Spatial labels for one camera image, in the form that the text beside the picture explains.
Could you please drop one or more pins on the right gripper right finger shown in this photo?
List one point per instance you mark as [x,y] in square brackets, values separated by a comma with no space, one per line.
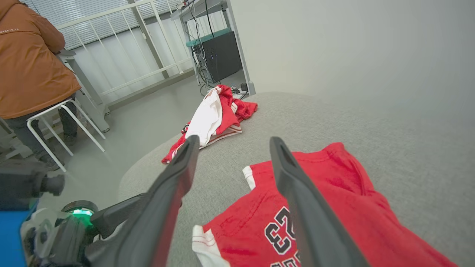
[311,222]

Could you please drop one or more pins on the red shorts with white trim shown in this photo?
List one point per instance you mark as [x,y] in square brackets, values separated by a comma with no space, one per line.
[334,178]

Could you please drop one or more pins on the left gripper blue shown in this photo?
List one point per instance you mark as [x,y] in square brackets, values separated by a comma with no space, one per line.
[11,237]

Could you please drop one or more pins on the grey table with angled leg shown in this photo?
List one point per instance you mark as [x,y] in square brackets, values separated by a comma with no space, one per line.
[86,89]

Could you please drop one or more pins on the teal board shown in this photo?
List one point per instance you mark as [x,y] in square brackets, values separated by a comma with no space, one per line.
[207,38]

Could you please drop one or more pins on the grey metal desk frame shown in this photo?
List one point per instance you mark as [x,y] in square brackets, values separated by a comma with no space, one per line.
[239,48]

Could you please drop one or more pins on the white metal railing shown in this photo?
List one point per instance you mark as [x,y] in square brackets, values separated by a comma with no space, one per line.
[146,37]

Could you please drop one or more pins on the white window blinds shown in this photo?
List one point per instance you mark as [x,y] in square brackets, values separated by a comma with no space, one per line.
[92,22]

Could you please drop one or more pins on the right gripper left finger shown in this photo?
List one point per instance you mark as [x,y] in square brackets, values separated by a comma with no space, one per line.
[163,207]

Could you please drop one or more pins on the black power adapter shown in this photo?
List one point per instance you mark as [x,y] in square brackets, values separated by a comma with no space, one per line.
[243,87]

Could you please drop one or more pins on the person in orange jacket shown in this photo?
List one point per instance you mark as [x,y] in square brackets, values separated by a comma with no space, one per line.
[26,66]

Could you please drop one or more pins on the black computer tower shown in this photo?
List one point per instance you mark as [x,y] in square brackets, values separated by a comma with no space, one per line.
[222,55]

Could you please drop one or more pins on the red jersey with white sleeves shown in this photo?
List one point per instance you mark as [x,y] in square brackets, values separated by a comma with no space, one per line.
[226,111]

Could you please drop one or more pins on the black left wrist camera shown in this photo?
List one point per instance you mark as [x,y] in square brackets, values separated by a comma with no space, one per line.
[22,181]

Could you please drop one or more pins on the white metal stool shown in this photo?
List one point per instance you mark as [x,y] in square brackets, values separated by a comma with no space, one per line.
[44,112]

